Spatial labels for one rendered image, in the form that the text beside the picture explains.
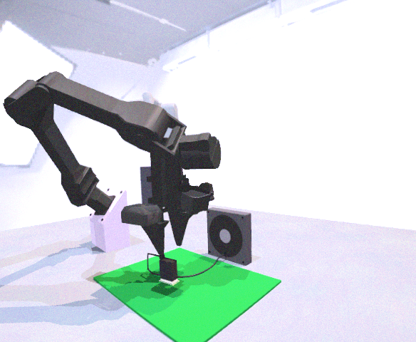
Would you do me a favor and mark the green circuit board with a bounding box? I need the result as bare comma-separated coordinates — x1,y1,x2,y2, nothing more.
93,248,281,342

